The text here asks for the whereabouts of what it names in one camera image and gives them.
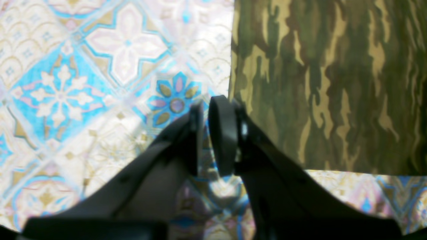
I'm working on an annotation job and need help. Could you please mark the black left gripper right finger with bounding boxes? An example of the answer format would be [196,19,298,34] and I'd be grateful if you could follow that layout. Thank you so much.
[208,95,402,240]

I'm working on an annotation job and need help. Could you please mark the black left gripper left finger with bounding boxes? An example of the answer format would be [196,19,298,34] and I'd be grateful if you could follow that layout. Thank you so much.
[20,102,204,240]

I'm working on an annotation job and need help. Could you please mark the camouflage T-shirt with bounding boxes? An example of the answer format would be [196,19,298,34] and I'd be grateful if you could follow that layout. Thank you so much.
[229,0,427,176]

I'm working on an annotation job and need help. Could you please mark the patterned tile tablecloth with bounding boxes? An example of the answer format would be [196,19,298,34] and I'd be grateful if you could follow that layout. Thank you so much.
[0,0,426,234]

